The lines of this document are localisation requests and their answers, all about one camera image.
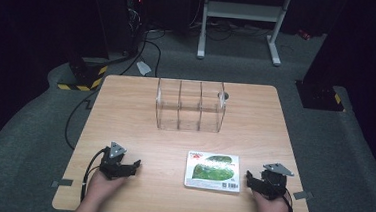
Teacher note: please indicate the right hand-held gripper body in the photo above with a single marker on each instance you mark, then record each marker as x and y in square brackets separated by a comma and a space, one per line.
[272, 183]

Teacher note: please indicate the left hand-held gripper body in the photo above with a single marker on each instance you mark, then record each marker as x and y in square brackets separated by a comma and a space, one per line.
[113, 167]

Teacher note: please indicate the green and white packet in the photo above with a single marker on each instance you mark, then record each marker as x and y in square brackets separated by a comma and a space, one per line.
[213, 171]

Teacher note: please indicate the clear acrylic divided organizer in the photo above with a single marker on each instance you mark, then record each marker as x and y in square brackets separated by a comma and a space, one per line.
[189, 109]

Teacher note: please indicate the person's left hand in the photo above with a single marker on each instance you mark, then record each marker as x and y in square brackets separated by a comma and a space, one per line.
[101, 190]

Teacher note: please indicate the person's right hand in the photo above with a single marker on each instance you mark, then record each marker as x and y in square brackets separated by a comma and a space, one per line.
[274, 210]

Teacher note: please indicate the grey tape piece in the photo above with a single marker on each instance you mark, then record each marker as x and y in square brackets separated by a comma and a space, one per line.
[63, 182]
[143, 68]
[302, 195]

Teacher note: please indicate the black stand with striped base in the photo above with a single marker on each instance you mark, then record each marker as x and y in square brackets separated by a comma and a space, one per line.
[84, 75]
[320, 97]

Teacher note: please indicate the small red object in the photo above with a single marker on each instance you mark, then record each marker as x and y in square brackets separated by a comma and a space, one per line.
[304, 34]

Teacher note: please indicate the dark computer tower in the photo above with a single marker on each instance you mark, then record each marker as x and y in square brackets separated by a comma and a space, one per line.
[119, 14]

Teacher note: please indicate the white metal stand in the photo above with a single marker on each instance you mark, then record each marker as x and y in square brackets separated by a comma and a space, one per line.
[242, 11]

